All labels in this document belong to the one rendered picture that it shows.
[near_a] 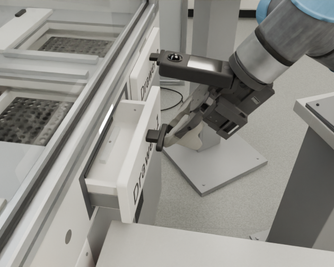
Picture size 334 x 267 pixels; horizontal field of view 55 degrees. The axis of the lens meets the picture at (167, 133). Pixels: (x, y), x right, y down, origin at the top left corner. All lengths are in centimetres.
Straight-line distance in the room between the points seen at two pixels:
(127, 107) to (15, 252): 43
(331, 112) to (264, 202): 83
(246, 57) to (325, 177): 67
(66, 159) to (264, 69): 31
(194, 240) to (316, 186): 58
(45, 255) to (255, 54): 39
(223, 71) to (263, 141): 156
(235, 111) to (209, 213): 113
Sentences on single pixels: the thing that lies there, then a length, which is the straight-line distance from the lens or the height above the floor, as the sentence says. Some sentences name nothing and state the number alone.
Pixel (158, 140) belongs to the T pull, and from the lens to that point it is 60.
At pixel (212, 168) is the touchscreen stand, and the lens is 177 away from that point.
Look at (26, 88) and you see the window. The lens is 41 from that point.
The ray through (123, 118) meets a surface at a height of 85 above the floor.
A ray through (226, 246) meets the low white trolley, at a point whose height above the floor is 76.
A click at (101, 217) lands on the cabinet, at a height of 76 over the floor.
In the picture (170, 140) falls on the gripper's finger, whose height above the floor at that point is 93.
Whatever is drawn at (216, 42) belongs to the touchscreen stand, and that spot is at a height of 69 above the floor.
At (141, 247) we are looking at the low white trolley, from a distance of 64.
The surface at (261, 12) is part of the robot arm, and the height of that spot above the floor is 110.
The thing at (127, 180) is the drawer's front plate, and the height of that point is 93.
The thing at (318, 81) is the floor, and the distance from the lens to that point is 276.
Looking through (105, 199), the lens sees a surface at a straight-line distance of 58.
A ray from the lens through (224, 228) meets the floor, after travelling 159.
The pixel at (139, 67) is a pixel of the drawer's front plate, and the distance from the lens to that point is 80.
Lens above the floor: 131
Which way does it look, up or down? 41 degrees down
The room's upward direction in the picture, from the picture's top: straight up
